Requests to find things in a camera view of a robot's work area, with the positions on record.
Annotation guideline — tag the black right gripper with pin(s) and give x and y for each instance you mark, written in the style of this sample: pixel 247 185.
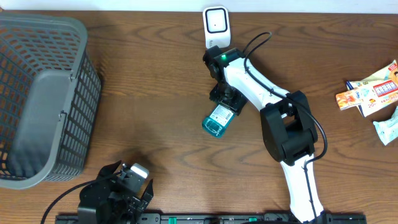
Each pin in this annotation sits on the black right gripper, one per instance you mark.
pixel 235 105

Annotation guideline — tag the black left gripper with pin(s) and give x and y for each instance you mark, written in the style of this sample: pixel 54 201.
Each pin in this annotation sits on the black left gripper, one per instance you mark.
pixel 107 170

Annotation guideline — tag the teal mouthwash bottle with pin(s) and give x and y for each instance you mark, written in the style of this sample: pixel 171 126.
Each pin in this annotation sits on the teal mouthwash bottle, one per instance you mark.
pixel 218 121

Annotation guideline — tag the small orange box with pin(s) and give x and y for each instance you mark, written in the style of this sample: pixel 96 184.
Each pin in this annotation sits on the small orange box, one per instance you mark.
pixel 351 98

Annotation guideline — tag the orange snack bag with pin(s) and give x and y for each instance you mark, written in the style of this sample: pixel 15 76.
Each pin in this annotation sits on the orange snack bag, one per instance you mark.
pixel 378 90

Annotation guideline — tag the teal wet wipes pack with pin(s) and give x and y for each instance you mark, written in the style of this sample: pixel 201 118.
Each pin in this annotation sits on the teal wet wipes pack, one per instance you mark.
pixel 387 130

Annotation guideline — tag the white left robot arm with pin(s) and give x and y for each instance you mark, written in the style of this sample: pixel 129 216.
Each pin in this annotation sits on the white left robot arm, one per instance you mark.
pixel 90 199

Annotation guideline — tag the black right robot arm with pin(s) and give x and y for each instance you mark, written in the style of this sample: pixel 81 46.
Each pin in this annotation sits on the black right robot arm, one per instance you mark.
pixel 288 127

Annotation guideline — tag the white barcode scanner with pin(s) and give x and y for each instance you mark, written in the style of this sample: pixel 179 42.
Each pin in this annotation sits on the white barcode scanner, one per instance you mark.
pixel 216 27

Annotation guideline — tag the grey plastic basket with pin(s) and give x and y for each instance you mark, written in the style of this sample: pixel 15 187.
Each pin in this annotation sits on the grey plastic basket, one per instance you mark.
pixel 50 94

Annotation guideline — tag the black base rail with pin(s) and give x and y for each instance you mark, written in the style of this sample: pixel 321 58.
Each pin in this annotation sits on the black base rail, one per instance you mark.
pixel 325 218

